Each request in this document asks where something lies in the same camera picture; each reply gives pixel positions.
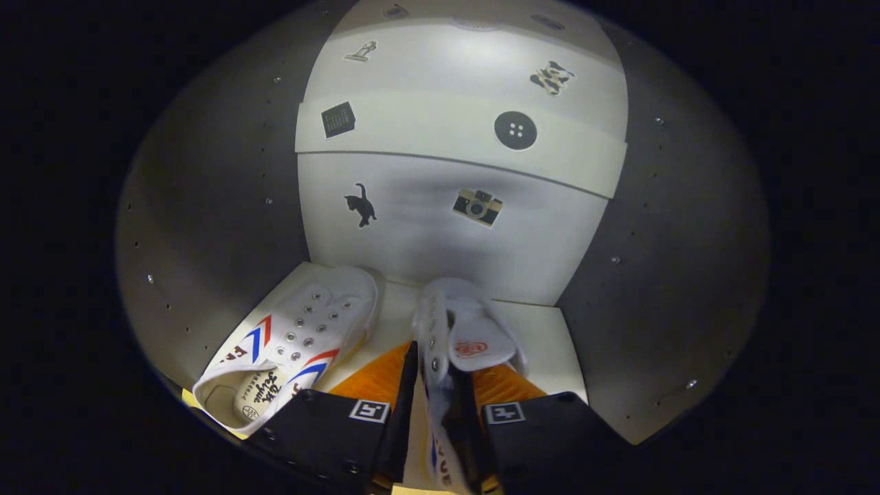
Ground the dark grey shoe cabinet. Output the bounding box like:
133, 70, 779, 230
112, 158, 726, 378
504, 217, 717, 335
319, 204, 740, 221
113, 0, 771, 448

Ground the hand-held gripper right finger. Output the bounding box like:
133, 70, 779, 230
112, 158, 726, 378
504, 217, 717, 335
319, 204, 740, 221
457, 363, 633, 495

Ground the white canvas shoe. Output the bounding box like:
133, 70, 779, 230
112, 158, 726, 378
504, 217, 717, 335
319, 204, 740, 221
192, 266, 380, 435
411, 277, 529, 492

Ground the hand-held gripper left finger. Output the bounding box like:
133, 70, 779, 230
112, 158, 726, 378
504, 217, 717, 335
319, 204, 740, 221
244, 340, 420, 494

